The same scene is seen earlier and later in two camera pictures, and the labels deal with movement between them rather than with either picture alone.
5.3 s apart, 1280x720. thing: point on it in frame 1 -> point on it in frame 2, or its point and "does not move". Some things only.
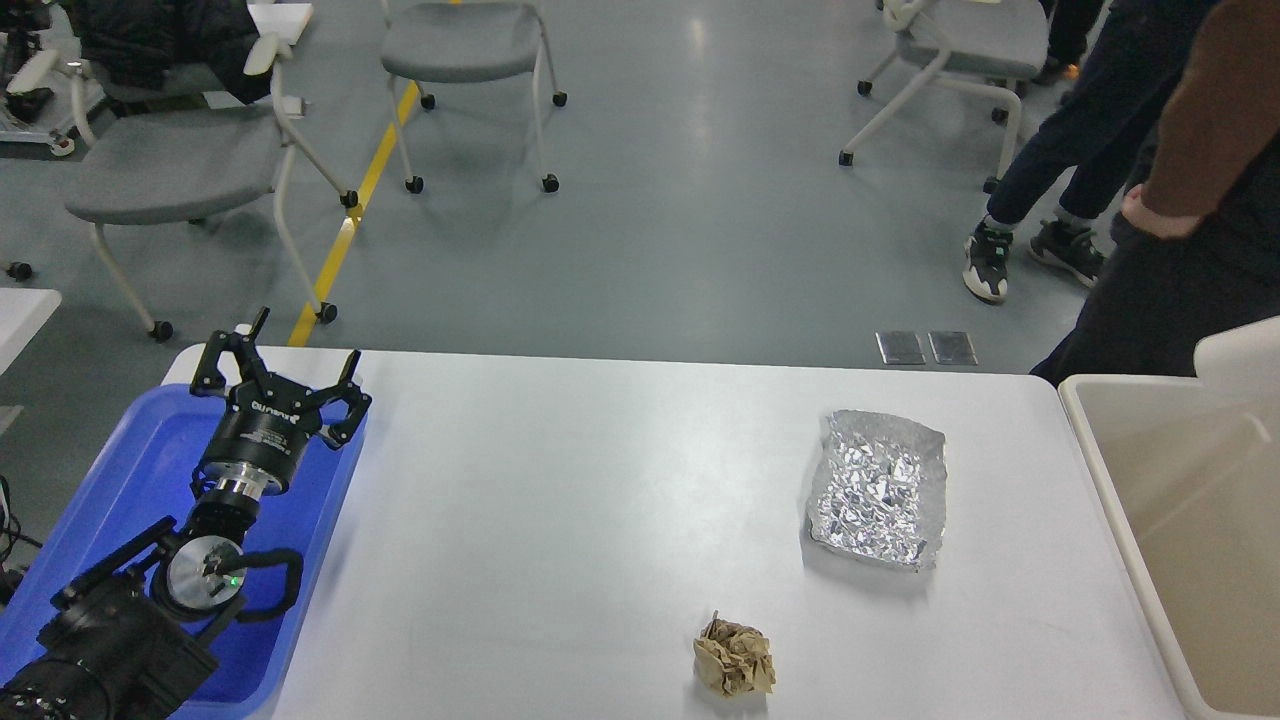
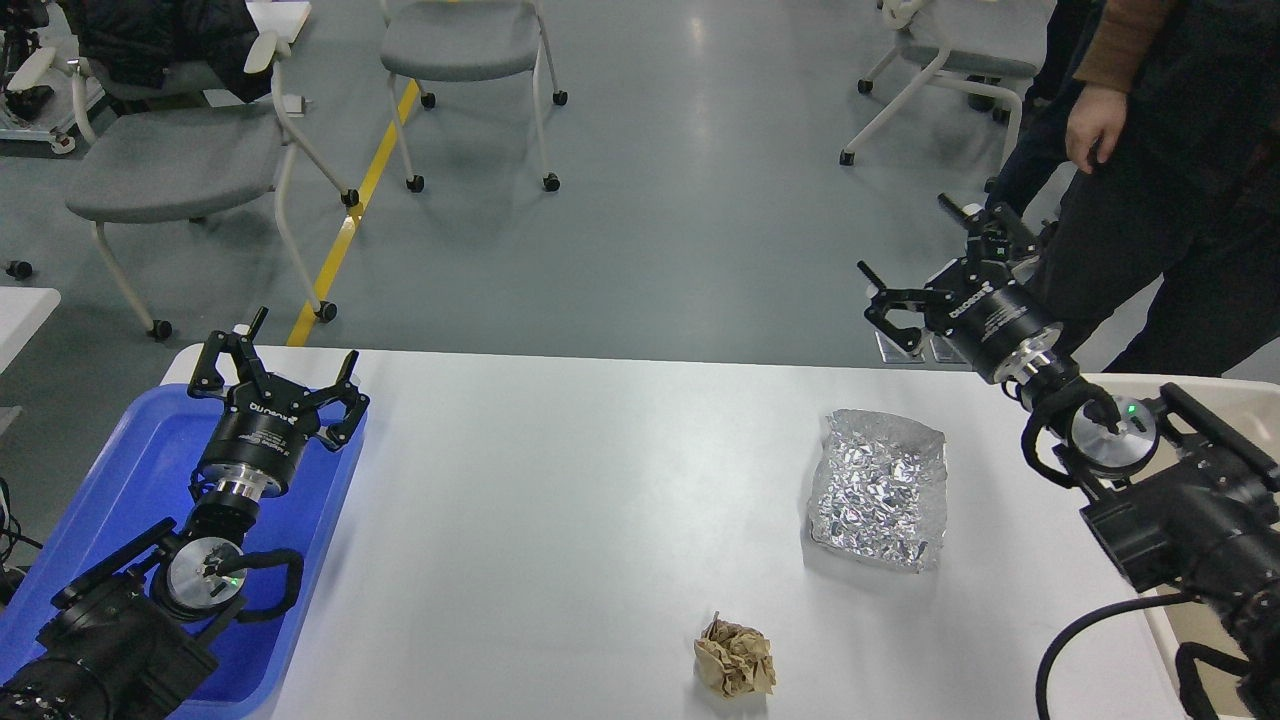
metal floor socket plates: x=950 y=348 does not move
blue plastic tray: x=144 y=475 does not move
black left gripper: x=264 y=432 does not move
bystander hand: x=1137 y=210 -> x=1096 y=113
